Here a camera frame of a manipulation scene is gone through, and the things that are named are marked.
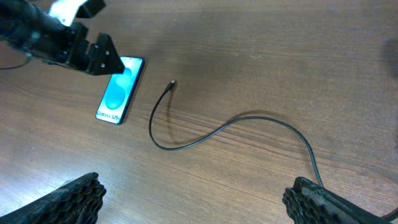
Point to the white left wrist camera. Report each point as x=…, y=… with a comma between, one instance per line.
x=66, y=11

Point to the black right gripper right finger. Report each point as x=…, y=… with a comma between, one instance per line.
x=307, y=202

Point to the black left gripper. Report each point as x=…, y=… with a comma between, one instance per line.
x=67, y=46

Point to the blue Galaxy smartphone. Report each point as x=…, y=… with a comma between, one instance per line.
x=119, y=91

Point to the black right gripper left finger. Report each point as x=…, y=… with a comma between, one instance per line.
x=78, y=201

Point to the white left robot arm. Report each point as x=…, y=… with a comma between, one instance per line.
x=14, y=12

